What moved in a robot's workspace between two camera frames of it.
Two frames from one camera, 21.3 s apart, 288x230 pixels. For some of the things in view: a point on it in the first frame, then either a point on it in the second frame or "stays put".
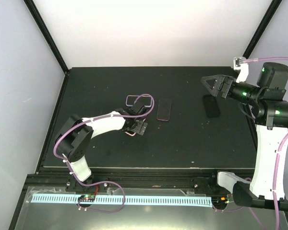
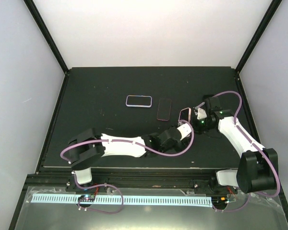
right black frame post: x=265 y=22 stays put
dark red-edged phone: x=163 y=110 stays put
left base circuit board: x=86 y=198 stays put
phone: x=130 y=132 to x=185 y=114
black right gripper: x=221 y=82 to x=195 y=126
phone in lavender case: x=145 y=100 stays put
